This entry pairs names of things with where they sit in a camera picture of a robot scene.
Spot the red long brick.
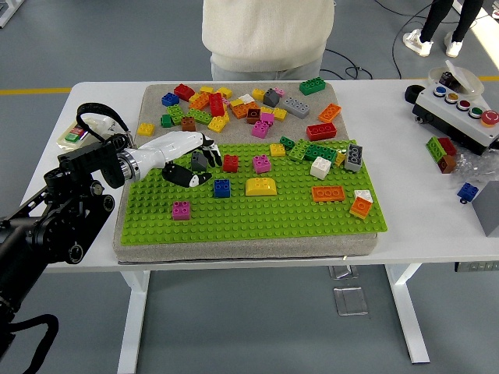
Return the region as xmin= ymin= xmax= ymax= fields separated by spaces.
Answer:
xmin=208 ymin=92 xmax=227 ymax=118

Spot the white square brick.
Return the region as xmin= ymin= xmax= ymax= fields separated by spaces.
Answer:
xmin=310 ymin=156 xmax=333 ymax=181

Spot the orange flat long brick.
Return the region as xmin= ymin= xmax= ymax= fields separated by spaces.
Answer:
xmin=310 ymin=185 xmax=347 ymax=203

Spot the white table leg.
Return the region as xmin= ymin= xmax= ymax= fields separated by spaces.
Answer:
xmin=116 ymin=268 xmax=152 ymax=374
xmin=384 ymin=263 xmax=430 ymax=365

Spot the white push-button control box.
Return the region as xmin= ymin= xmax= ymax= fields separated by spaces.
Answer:
xmin=412 ymin=83 xmax=499 ymax=157

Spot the light green two-by-four brick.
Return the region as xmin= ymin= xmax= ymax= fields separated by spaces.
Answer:
xmin=186 ymin=108 xmax=214 ymax=126

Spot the grey-brown mat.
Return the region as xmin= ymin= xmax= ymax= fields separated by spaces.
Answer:
xmin=111 ymin=81 xmax=380 ymax=263

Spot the clear floor plate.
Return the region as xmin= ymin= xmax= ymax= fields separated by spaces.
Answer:
xmin=333 ymin=287 xmax=370 ymax=316
xmin=328 ymin=264 xmax=358 ymax=280

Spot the blue brick with keyring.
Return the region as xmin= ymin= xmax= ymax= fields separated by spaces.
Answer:
xmin=456 ymin=182 xmax=480 ymax=204

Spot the round clear lidded container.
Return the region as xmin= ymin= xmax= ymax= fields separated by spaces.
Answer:
xmin=427 ymin=59 xmax=486 ymax=98

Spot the yellow domed brick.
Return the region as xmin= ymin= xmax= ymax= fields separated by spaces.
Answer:
xmin=244 ymin=177 xmax=278 ymax=197

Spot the light green long brick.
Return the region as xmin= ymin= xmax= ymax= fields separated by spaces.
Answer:
xmin=287 ymin=139 xmax=313 ymax=163

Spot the small white part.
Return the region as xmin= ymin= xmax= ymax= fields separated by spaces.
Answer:
xmin=99 ymin=116 xmax=118 ymax=136

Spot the grey two-by-four brick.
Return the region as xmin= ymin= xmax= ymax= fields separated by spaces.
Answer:
xmin=343 ymin=143 xmax=364 ymax=173
xmin=281 ymin=97 xmax=312 ymax=120

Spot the black ring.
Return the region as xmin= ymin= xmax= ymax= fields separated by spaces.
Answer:
xmin=404 ymin=83 xmax=426 ymax=105

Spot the orange and yellow brick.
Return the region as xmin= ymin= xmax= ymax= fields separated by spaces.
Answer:
xmin=349 ymin=196 xmax=373 ymax=220

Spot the cream switch box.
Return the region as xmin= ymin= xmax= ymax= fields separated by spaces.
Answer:
xmin=56 ymin=116 xmax=108 ymax=150

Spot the red two-by-four brick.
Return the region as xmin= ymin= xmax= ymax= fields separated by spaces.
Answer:
xmin=306 ymin=122 xmax=338 ymax=142

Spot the green studded baseplate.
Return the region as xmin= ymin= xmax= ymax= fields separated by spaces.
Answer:
xmin=119 ymin=139 xmax=390 ymax=247

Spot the blue square brick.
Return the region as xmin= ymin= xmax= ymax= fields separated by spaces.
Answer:
xmin=212 ymin=178 xmax=232 ymax=199

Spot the black floor cable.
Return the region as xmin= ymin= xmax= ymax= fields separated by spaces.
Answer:
xmin=320 ymin=48 xmax=373 ymax=82
xmin=391 ymin=0 xmax=434 ymax=80

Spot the dark green two-by-four brick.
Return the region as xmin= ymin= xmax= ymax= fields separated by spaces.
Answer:
xmin=299 ymin=76 xmax=327 ymax=96

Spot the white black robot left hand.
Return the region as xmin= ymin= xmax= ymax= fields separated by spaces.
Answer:
xmin=134 ymin=131 xmax=224 ymax=189

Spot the dark green long brick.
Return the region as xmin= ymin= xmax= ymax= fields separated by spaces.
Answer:
xmin=303 ymin=143 xmax=338 ymax=163

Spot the table height control panel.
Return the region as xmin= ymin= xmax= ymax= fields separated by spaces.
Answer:
xmin=454 ymin=261 xmax=499 ymax=273

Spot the grey box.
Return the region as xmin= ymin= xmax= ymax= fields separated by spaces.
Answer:
xmin=470 ymin=179 xmax=499 ymax=238

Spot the pink square brick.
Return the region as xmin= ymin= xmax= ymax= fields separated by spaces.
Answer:
xmin=172 ymin=200 xmax=192 ymax=221
xmin=251 ymin=119 xmax=271 ymax=139
xmin=251 ymin=154 xmax=271 ymax=175

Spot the clear plastic bag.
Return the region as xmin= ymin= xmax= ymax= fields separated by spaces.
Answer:
xmin=451 ymin=150 xmax=499 ymax=184

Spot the person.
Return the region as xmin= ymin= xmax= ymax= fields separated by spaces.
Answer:
xmin=201 ymin=0 xmax=336 ymax=82
xmin=402 ymin=0 xmax=484 ymax=58

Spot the red square brick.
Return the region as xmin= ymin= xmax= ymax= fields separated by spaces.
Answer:
xmin=222 ymin=153 xmax=240 ymax=174

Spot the white frame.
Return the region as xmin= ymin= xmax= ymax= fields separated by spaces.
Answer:
xmin=0 ymin=0 xmax=19 ymax=28

